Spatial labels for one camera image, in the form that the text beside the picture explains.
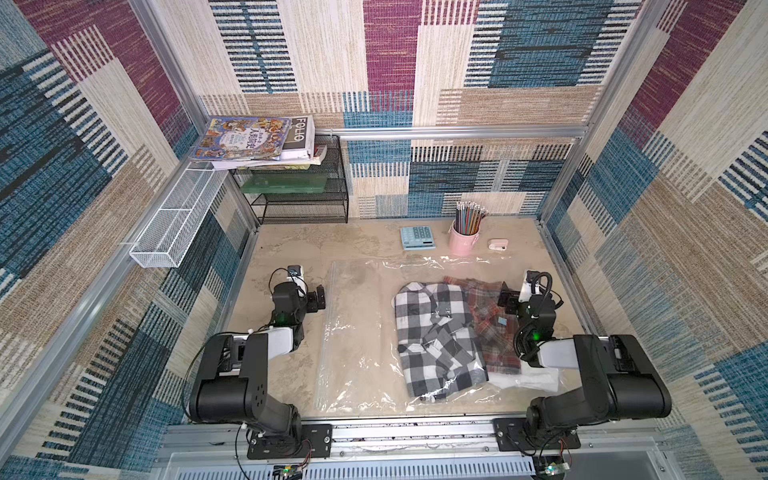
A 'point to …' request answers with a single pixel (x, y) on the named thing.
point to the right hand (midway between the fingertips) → (523, 281)
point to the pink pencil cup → (462, 244)
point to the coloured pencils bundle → (468, 217)
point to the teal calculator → (418, 238)
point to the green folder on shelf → (283, 183)
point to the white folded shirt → (529, 377)
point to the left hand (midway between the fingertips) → (304, 286)
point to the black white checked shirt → (436, 339)
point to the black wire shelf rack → (313, 193)
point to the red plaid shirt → (498, 333)
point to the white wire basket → (167, 237)
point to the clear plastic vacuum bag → (390, 333)
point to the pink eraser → (498, 244)
